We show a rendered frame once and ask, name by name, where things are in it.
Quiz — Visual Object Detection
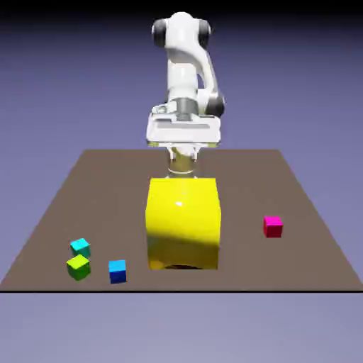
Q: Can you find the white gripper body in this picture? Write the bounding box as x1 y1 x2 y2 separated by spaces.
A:
145 112 223 149

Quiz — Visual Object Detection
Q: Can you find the small magenta cube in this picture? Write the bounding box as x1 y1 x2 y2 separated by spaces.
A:
262 216 284 239

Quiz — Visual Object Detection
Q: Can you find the small blue cube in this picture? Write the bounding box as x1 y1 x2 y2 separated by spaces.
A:
108 259 128 285

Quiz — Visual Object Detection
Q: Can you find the small cyan cube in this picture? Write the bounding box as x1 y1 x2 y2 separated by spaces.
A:
69 238 92 259

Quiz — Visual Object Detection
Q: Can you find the small green cube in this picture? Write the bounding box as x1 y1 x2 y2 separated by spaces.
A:
65 254 92 282

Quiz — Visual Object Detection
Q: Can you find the large yellow box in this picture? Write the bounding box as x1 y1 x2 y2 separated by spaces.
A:
145 177 223 271

